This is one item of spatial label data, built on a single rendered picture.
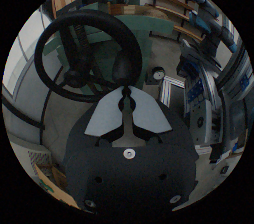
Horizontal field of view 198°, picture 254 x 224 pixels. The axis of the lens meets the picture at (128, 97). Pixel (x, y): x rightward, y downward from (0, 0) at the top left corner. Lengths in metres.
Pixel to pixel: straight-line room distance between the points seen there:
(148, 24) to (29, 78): 1.57
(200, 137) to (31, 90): 1.75
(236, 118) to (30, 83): 1.89
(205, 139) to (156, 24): 0.38
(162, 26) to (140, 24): 0.08
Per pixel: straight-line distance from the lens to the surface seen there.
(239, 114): 0.34
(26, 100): 1.56
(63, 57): 0.45
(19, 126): 1.59
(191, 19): 0.61
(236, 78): 0.52
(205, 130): 0.26
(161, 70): 0.37
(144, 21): 0.31
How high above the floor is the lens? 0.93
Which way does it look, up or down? 63 degrees down
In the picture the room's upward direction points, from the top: straight up
